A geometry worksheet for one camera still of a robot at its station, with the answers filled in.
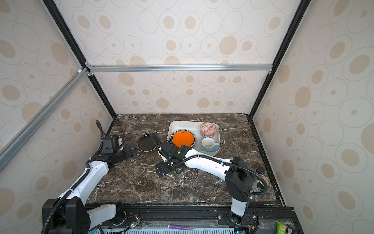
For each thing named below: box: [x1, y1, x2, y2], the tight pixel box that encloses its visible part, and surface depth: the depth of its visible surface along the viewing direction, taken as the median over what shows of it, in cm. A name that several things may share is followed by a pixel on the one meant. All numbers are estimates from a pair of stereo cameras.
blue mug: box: [201, 136, 220, 152], surface depth 94 cm
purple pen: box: [168, 224, 196, 231], surface depth 72 cm
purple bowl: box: [199, 122, 217, 137], surface depth 107 cm
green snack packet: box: [275, 221, 293, 234], surface depth 71 cm
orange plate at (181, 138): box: [172, 130, 195, 148], surface depth 105 cm
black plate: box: [137, 133, 159, 153], surface depth 102 cm
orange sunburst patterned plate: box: [169, 129, 197, 149], surface depth 105 cm
